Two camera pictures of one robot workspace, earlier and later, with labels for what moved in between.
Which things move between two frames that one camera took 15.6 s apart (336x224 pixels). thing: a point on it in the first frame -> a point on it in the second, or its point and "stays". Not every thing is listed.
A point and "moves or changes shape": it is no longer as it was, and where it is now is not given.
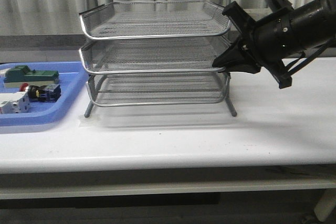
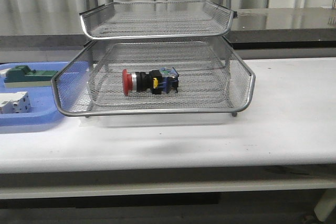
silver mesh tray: x=151 y=55 moves or changes shape
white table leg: x=326 y=204 stays
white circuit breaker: x=16 y=102 stays
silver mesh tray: x=154 y=19 stays
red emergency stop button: x=46 y=93 -> x=165 y=80
